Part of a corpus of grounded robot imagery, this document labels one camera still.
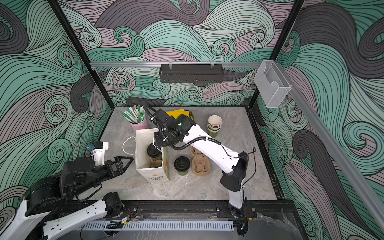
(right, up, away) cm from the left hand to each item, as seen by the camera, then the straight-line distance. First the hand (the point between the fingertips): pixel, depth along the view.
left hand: (129, 159), depth 59 cm
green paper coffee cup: (+21, -13, +21) cm, 32 cm away
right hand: (+10, +5, +10) cm, 15 cm away
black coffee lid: (+20, -7, +19) cm, 29 cm away
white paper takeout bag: (+9, -5, +3) cm, 11 cm away
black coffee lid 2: (+4, -1, +20) cm, 20 cm away
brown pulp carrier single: (+4, -9, +25) cm, 27 cm away
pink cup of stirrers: (-10, +18, +36) cm, 41 cm away
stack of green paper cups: (+40, +14, +31) cm, 52 cm away
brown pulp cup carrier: (+31, -11, +27) cm, 42 cm away
